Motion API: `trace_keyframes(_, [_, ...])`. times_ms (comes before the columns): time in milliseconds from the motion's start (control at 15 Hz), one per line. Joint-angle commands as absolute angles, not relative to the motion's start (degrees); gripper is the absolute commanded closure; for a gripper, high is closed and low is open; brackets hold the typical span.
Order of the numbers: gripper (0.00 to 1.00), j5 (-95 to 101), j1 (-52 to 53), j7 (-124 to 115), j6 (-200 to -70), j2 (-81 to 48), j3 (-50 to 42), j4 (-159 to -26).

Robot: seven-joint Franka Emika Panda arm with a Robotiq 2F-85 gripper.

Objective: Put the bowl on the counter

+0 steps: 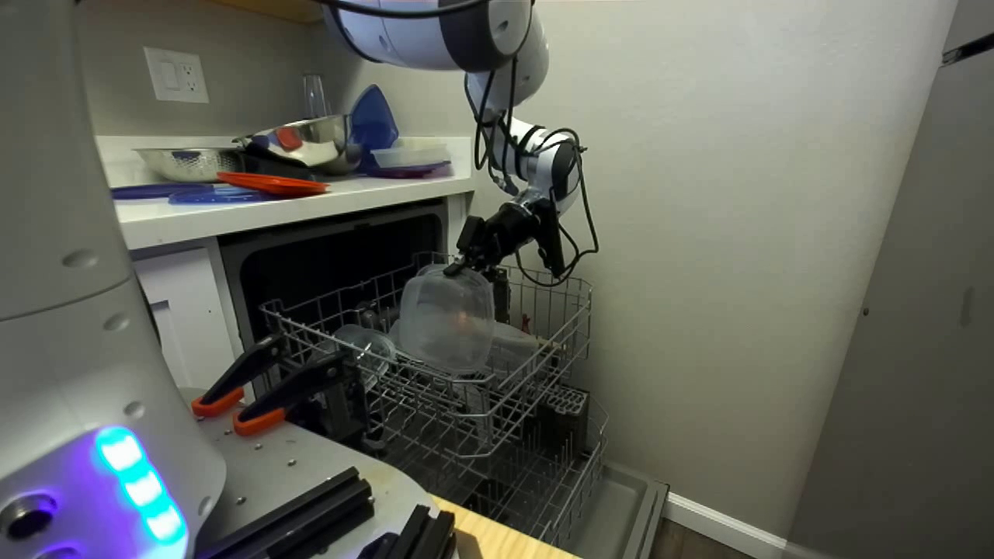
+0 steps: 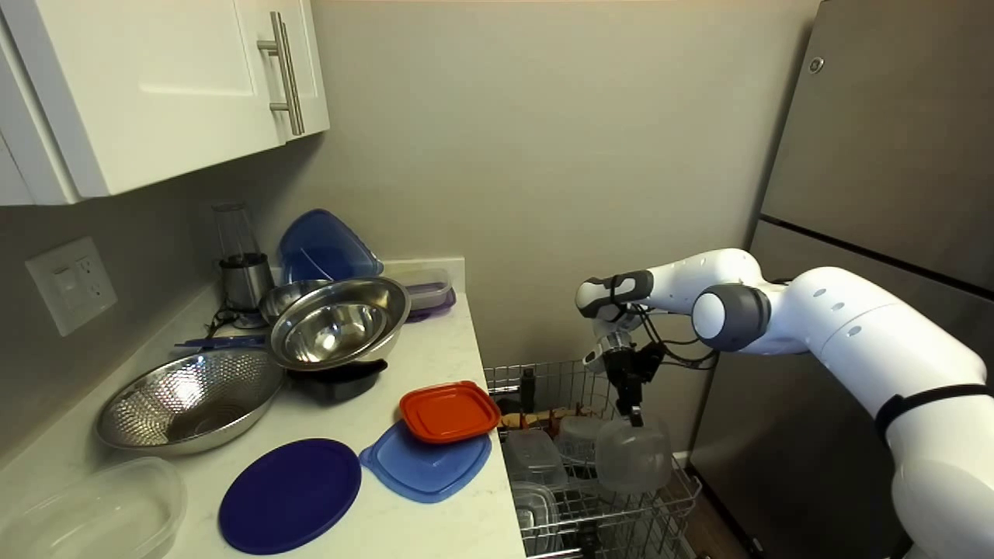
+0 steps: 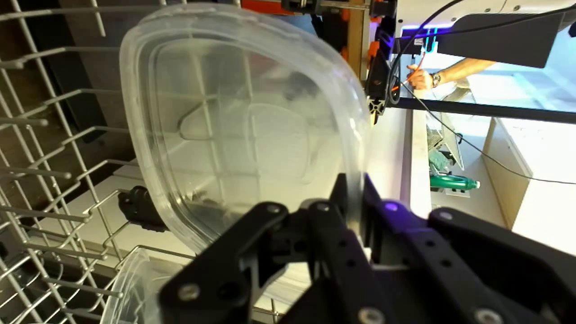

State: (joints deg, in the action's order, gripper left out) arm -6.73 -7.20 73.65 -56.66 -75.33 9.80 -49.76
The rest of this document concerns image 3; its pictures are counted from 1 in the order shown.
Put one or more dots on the bare person forearm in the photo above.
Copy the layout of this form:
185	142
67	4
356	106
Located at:
464	68

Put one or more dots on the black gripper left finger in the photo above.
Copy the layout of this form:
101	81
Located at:
252	270

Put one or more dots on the black rack wheel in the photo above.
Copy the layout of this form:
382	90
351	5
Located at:
142	209

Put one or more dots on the black desk frame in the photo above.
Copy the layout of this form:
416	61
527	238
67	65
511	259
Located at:
497	36

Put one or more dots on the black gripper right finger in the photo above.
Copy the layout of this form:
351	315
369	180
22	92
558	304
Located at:
468	270

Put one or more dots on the cardboard box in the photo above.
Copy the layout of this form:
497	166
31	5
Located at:
506	167

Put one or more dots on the clear plastic container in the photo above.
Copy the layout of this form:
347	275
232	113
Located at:
135	293

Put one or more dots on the clear plastic bowl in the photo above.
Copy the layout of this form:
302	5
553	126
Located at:
239	119

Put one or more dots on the green tool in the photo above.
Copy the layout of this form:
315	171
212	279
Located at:
455	182

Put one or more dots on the bare person hand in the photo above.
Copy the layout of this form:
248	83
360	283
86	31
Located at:
421	77

